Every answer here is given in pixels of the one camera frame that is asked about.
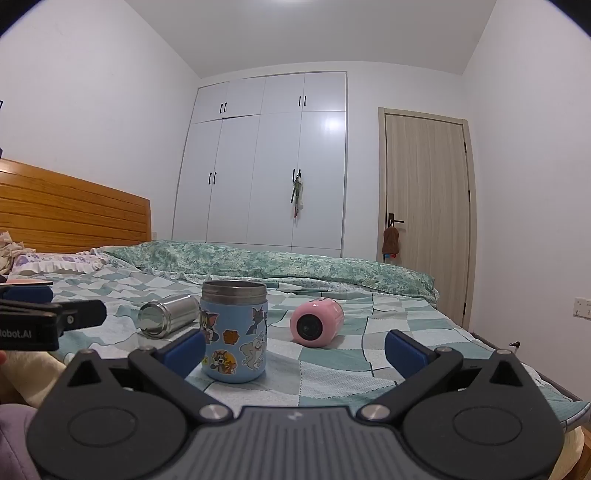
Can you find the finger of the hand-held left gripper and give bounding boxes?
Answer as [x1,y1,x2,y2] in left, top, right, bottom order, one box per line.
[58,299,107,331]
[0,284,54,304]

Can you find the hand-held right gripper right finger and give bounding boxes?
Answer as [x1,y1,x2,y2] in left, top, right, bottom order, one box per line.
[359,329,529,423]

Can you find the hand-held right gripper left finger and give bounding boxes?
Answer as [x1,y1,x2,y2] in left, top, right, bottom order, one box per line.
[55,329,234,423]

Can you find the stainless steel cup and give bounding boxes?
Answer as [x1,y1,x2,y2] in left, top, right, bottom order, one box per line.
[138,293,201,337]

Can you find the pink cup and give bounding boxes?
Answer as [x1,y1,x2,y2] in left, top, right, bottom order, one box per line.
[289,298,345,347]

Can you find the blue cartoon sticker cup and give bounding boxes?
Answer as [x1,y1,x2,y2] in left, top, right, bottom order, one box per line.
[198,280,269,383]

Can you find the purple floral pillow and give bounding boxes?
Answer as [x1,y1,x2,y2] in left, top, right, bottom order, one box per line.
[9,249,110,274]

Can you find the cream floral cloth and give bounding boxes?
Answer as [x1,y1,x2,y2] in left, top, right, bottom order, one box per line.
[0,230,37,275]

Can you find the cream blanket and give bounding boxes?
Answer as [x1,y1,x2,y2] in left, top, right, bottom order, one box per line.
[0,351,70,409]

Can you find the checked bed sheet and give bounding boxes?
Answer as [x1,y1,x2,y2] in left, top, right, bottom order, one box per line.
[28,265,591,432]

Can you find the wooden headboard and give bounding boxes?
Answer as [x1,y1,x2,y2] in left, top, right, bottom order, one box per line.
[0,158,153,254]

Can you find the purple clothing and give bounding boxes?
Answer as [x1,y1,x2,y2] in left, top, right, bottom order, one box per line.
[0,401,43,480]

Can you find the green floral quilt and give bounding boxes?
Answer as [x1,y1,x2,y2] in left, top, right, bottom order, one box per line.
[92,240,439,304]

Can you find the light wooden door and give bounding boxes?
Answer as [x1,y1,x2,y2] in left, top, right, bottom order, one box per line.
[378,107,477,330]

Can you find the white wardrobe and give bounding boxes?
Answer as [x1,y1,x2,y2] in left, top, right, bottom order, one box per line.
[172,71,348,258]

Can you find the brown bag on handle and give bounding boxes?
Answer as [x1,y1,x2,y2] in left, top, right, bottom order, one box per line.
[381,226,400,260]

